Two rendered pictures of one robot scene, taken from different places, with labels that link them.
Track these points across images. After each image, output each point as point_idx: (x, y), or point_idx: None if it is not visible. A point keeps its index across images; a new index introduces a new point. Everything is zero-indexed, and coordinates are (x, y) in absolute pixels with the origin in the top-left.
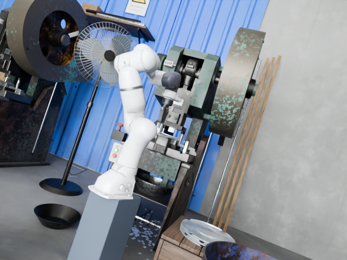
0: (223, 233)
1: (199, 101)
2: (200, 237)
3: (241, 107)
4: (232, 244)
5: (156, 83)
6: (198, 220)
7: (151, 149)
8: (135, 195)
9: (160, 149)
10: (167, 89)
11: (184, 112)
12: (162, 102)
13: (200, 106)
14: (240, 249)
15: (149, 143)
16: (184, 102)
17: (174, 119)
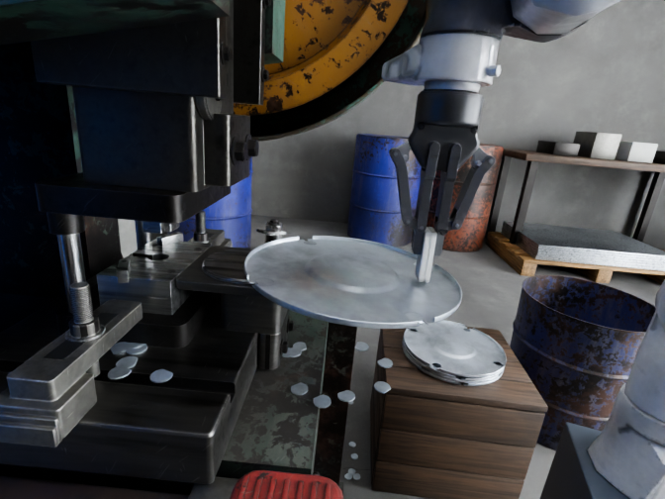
0: (417, 329)
1: (281, 29)
2: (491, 354)
3: (376, 56)
4: (554, 312)
5: (582, 22)
6: (415, 354)
7: (252, 377)
8: (577, 435)
9: (285, 334)
10: (501, 40)
11: (259, 103)
12: (475, 125)
13: (282, 50)
14: (541, 308)
15: (247, 364)
16: (229, 31)
17: (246, 160)
